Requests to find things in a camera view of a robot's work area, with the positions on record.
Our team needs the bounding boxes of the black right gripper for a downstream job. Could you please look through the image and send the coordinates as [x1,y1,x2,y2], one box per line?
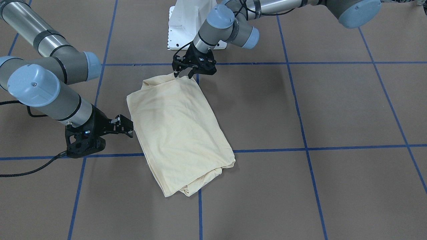
[65,106,134,158]

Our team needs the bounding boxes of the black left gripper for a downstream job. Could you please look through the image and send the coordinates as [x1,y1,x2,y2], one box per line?
[172,43,217,79]

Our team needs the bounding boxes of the beige long-sleeve printed shirt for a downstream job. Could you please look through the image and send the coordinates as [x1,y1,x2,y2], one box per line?
[126,74,236,197]

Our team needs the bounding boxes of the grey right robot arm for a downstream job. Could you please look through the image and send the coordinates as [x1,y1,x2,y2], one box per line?
[1,0,134,158]

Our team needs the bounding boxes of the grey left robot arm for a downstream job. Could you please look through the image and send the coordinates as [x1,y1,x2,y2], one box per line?
[172,0,382,78]

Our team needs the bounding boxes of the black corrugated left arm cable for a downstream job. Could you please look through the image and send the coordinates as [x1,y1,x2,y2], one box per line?
[173,41,194,64]

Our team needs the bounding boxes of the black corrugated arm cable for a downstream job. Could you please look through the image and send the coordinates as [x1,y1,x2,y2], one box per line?
[0,100,69,178]
[173,41,194,64]

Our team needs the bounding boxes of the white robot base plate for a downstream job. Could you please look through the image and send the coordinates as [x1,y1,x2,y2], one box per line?
[167,0,218,50]

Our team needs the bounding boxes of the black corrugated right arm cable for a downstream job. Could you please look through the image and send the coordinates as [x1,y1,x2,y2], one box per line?
[0,100,69,178]

